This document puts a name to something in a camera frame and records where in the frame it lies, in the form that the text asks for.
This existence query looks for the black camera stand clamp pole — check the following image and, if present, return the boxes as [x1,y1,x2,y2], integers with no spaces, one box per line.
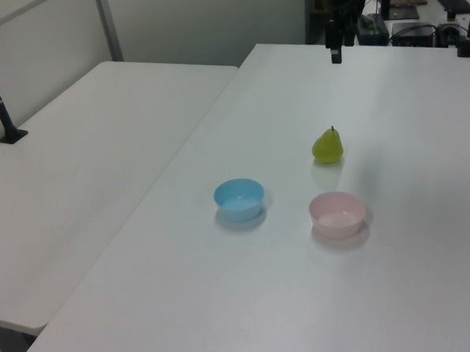
[453,0,470,60]

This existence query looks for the green yellow pear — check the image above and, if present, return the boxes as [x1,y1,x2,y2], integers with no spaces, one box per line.
[309,124,346,165]

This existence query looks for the black green device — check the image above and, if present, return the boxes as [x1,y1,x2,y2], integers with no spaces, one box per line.
[353,12,390,46]

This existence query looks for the black electronics box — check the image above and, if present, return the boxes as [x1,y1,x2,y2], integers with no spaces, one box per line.
[390,20,439,50]

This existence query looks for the pink plastic bowl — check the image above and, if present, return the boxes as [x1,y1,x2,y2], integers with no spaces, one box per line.
[307,190,369,242]

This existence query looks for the white side table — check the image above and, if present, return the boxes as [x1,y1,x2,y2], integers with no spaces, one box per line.
[0,54,253,337]

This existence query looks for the blue plastic bowl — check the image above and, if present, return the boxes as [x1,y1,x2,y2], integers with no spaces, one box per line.
[213,177,267,224]

